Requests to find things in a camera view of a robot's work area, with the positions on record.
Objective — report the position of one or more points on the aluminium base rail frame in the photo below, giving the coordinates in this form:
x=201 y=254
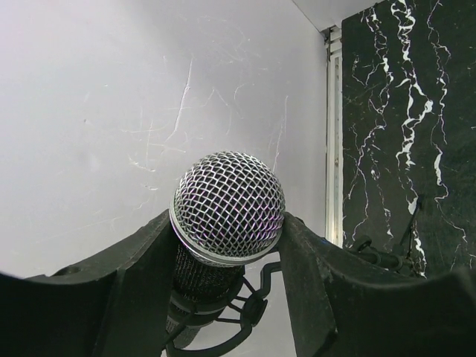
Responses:
x=334 y=149

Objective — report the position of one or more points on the silver-headed black microphone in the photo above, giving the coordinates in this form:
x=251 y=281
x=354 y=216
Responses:
x=227 y=212

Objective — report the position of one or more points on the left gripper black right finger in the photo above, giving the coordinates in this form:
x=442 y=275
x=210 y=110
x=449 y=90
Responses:
x=340 y=305

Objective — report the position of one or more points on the black shock-mount tripod stand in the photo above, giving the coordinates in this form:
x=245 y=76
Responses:
x=255 y=304

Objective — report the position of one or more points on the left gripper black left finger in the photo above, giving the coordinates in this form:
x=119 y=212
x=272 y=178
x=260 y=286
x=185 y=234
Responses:
x=113 y=303

